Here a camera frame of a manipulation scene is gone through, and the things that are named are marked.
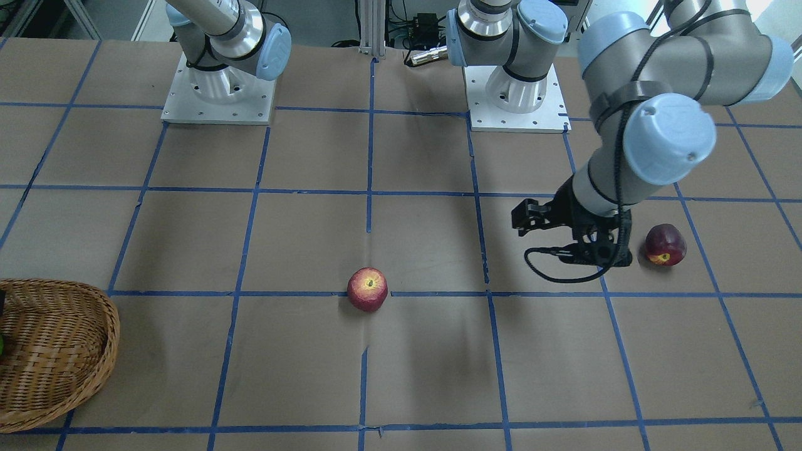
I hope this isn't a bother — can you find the wicker basket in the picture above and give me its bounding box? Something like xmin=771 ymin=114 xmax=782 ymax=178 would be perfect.
xmin=1 ymin=279 xmax=121 ymax=433

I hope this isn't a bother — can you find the aluminium frame post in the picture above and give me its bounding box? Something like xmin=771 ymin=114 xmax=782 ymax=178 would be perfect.
xmin=357 ymin=1 xmax=387 ymax=60

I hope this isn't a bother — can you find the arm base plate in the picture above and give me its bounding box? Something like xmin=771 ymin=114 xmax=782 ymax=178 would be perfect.
xmin=463 ymin=66 xmax=572 ymax=133
xmin=161 ymin=54 xmax=277 ymax=126

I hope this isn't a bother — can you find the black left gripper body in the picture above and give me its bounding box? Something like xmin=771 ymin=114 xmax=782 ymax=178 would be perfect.
xmin=551 ymin=176 xmax=618 ymax=244

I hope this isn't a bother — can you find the dark red apple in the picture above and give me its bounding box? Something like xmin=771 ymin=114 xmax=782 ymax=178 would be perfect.
xmin=643 ymin=224 xmax=687 ymax=266

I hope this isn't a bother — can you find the silver cylinder connector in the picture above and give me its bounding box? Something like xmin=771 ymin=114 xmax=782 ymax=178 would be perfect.
xmin=404 ymin=46 xmax=449 ymax=68

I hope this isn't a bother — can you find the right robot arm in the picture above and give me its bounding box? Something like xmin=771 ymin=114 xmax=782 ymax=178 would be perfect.
xmin=165 ymin=1 xmax=291 ymax=106

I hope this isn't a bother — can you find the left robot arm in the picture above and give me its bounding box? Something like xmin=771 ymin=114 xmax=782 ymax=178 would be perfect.
xmin=446 ymin=1 xmax=794 ymax=239

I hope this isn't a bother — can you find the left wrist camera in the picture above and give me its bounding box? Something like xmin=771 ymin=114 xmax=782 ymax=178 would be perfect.
xmin=558 ymin=211 xmax=633 ymax=267

